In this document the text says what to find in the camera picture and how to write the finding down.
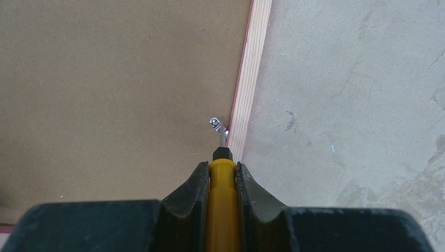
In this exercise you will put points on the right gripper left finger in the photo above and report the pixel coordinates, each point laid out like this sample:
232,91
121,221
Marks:
176,223

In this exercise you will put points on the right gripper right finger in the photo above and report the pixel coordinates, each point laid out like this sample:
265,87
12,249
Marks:
267,224

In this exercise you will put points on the yellow handled screwdriver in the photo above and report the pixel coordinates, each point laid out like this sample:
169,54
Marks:
222,227

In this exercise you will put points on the pink picture frame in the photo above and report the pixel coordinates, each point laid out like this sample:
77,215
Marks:
111,100

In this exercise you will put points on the silver frame clip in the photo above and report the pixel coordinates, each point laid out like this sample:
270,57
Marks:
219,127

